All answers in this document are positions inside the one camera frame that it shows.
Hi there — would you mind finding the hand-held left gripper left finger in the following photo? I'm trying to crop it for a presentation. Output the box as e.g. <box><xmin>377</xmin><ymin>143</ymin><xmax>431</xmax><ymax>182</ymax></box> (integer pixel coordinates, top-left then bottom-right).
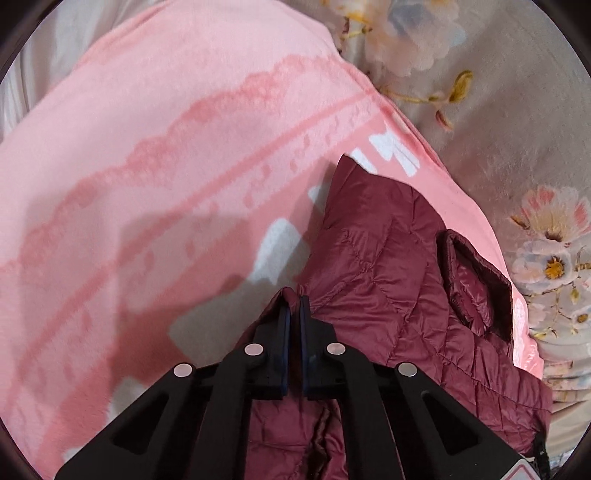
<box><xmin>54</xmin><ymin>296</ymin><xmax>291</xmax><ymax>480</ymax></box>

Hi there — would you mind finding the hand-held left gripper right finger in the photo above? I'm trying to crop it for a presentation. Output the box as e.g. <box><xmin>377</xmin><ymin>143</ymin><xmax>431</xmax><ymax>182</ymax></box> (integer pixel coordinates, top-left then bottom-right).
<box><xmin>299</xmin><ymin>295</ymin><xmax>532</xmax><ymax>480</ymax></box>

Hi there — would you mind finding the maroon quilted jacket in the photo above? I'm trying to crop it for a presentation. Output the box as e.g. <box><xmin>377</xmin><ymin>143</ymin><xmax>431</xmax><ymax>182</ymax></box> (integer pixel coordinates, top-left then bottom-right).
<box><xmin>247</xmin><ymin>154</ymin><xmax>553</xmax><ymax>480</ymax></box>

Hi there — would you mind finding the pink printed blanket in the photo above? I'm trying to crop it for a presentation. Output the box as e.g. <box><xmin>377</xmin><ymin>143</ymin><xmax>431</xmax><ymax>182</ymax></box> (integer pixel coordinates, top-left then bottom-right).
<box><xmin>0</xmin><ymin>0</ymin><xmax>546</xmax><ymax>480</ymax></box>

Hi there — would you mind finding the beige floral bed sheet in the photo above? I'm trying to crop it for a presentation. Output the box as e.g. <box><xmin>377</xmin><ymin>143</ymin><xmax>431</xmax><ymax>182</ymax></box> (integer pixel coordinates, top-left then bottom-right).
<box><xmin>323</xmin><ymin>0</ymin><xmax>591</xmax><ymax>462</ymax></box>

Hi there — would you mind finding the light grey satin cloth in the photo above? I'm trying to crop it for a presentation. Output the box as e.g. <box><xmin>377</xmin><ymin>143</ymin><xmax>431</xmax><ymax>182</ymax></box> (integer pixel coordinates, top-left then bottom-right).
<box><xmin>0</xmin><ymin>0</ymin><xmax>162</xmax><ymax>139</ymax></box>

